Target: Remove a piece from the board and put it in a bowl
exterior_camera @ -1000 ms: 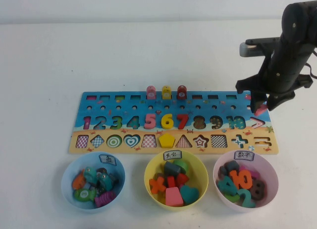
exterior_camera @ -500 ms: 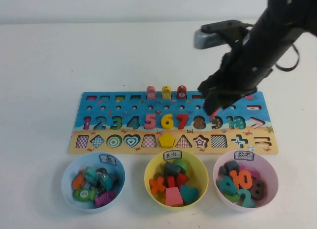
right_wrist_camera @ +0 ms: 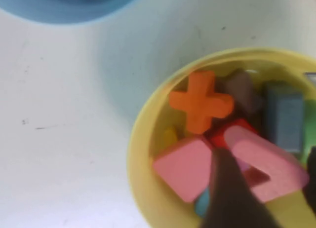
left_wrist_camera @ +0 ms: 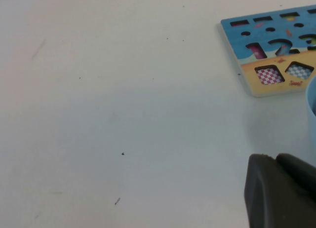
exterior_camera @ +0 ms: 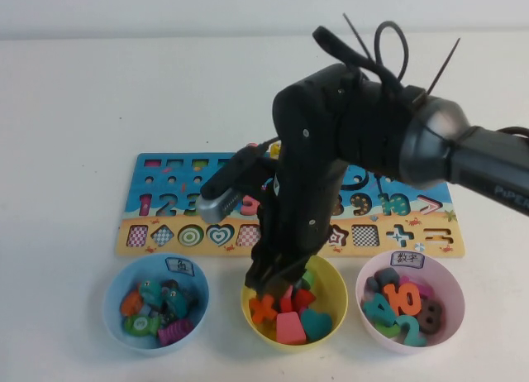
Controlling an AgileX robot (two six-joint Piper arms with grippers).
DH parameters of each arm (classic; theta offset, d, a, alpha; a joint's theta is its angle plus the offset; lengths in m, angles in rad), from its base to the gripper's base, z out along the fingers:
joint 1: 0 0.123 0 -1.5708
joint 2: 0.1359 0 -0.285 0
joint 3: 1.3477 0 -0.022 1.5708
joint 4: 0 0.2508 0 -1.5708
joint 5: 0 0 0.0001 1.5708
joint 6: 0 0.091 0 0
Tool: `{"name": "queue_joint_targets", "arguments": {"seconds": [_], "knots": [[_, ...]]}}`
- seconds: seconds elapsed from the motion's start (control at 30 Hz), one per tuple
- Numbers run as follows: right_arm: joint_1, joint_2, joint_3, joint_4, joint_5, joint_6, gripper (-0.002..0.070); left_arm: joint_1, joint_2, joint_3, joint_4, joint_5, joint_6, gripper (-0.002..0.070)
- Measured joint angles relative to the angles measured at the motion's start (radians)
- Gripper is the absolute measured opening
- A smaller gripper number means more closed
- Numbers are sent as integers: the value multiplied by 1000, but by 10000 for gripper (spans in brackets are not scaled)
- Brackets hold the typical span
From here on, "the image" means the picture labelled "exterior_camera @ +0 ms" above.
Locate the paper label on pink bowl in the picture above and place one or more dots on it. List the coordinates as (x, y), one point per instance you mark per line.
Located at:
(408, 260)

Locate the purple fish piece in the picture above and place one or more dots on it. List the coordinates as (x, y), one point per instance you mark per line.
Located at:
(175, 332)

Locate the orange number ten piece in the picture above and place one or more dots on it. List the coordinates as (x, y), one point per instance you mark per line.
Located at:
(392, 301)

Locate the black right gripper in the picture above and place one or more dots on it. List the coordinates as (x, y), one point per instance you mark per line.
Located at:
(301, 216)

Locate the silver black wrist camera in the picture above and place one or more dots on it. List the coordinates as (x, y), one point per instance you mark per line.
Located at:
(219, 206)

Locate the green disc piece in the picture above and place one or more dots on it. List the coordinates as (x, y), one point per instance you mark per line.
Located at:
(310, 280)

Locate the orange fish piece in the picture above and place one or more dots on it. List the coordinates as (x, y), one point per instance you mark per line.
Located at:
(131, 303)

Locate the yellow plastic bowl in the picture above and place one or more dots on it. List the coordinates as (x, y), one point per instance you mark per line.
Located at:
(335, 291)

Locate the light blue plastic bowl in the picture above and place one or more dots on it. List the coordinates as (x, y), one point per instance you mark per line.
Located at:
(113, 316)

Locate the teal fish piece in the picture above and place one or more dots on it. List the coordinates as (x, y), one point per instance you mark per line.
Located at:
(175, 303)
(151, 293)

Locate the yellow fish peg piece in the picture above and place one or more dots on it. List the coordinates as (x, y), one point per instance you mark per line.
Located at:
(275, 149)

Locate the pink greater-than sign piece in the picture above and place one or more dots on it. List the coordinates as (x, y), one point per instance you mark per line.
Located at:
(436, 204)

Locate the green fish piece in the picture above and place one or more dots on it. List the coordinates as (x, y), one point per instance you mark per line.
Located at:
(138, 325)

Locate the magenta number piece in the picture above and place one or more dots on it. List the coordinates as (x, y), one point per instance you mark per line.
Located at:
(423, 291)

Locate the brown number eight piece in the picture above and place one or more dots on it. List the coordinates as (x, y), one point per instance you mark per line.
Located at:
(430, 316)

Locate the teal number two piece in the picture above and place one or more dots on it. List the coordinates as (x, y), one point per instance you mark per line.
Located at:
(407, 334)

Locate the dark blue number piece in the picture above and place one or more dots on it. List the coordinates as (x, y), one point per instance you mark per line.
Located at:
(386, 278)

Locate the red block piece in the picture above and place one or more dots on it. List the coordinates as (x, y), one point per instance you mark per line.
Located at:
(287, 303)
(305, 299)

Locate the teal number four piece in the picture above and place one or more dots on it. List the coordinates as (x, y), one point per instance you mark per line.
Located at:
(386, 311)

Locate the grey number piece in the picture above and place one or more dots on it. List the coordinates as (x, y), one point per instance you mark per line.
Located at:
(371, 287)

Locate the dark brown fish piece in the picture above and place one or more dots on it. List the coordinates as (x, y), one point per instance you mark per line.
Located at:
(169, 285)

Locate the pink trapezoid piece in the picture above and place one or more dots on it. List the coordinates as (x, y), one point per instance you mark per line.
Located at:
(290, 328)

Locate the black zip tie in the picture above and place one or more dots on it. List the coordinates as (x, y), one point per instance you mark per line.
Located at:
(444, 68)
(357, 36)

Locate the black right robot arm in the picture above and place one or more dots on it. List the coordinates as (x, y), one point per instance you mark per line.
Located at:
(487, 163)

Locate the paper label on blue bowl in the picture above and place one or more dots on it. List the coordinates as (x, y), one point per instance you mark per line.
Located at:
(180, 264)

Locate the pink number five piece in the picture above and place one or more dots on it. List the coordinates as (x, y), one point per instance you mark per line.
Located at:
(250, 209)

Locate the orange cross piece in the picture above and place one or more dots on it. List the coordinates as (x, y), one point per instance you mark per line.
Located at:
(263, 308)

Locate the colourful wooden puzzle board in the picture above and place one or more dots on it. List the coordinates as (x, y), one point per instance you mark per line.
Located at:
(124, 233)

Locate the teal heart piece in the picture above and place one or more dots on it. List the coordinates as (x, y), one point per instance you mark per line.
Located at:
(316, 325)

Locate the pale pink plastic bowl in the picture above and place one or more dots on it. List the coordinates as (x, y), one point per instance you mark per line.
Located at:
(448, 283)

